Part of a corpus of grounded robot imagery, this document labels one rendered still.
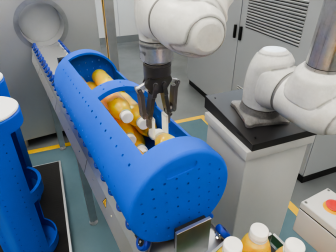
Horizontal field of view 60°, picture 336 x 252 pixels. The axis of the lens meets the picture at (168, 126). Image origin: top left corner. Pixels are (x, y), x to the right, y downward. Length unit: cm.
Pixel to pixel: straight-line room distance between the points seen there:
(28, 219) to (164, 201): 104
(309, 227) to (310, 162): 170
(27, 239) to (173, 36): 139
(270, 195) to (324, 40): 70
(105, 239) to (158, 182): 144
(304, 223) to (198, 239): 26
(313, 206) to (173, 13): 54
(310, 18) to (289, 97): 129
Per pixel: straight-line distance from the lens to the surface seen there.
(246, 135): 110
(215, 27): 55
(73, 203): 234
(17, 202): 156
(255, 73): 109
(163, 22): 59
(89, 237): 210
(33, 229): 170
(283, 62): 107
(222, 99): 129
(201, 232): 78
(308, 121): 98
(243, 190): 122
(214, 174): 75
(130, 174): 68
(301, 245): 69
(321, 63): 95
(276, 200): 141
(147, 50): 74
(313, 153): 244
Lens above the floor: 162
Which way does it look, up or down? 32 degrees down
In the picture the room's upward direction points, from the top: straight up
